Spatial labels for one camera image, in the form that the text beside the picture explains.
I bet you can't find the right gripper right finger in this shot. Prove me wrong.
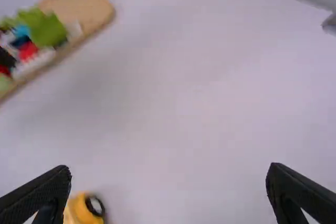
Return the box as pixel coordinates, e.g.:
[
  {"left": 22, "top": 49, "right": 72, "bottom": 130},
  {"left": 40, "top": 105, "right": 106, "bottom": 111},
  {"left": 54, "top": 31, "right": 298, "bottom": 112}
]
[{"left": 265, "top": 162, "right": 336, "bottom": 224}]

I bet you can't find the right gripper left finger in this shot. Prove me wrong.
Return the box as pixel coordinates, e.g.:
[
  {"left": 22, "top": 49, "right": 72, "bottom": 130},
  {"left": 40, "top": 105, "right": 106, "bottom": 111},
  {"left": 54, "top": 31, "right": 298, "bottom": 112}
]
[{"left": 0, "top": 165, "right": 72, "bottom": 224}]

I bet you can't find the yellow toy car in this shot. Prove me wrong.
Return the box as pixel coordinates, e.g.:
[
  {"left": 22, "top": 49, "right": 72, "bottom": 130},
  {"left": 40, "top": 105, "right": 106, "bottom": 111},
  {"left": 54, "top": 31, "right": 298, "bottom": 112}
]
[{"left": 62, "top": 191, "right": 107, "bottom": 224}]

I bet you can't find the small green toy brick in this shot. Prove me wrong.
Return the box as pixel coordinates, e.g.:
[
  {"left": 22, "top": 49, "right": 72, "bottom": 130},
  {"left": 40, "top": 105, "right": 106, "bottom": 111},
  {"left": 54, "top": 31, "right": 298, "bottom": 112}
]
[{"left": 0, "top": 76, "right": 14, "bottom": 96}]

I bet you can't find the long white toy brick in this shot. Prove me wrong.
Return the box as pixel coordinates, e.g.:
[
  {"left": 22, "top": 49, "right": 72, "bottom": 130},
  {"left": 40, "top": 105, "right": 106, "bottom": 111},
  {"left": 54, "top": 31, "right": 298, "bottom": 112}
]
[{"left": 12, "top": 49, "right": 57, "bottom": 80}]

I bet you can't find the pile of toy bricks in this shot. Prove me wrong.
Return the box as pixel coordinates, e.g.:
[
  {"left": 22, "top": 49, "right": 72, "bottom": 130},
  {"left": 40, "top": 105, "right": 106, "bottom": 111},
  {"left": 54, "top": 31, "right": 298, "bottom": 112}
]
[{"left": 0, "top": 23, "right": 40, "bottom": 78}]

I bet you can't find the large green toy brick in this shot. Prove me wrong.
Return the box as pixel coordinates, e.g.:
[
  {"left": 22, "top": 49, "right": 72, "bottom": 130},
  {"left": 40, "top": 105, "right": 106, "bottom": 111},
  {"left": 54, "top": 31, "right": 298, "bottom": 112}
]
[{"left": 31, "top": 7, "right": 68, "bottom": 48}]

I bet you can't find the short white toy brick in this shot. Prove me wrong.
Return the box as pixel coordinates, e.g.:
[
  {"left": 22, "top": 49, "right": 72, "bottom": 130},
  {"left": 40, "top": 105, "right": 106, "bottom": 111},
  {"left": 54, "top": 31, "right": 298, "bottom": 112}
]
[{"left": 67, "top": 20, "right": 83, "bottom": 38}]

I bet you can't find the tan tray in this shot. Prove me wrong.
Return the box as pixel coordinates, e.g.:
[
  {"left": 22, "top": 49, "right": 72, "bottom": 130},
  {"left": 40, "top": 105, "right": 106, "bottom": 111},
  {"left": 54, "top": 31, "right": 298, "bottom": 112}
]
[{"left": 0, "top": 0, "right": 117, "bottom": 104}]

